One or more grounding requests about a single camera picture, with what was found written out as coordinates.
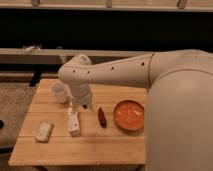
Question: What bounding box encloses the grey horizontal rail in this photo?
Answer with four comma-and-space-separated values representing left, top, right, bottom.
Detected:
0, 48, 147, 64

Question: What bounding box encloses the orange ceramic bowl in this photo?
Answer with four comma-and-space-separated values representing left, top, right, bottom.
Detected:
113, 100, 145, 131

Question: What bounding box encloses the white squeeze bottle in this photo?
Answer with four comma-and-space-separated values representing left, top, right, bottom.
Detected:
68, 102, 80, 137

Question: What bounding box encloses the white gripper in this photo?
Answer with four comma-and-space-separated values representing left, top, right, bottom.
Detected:
70, 84, 92, 105

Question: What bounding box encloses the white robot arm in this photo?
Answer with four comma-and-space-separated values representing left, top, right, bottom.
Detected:
58, 50, 213, 171

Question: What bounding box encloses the translucent plastic cup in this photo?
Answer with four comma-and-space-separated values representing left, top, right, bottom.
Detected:
51, 83, 68, 104

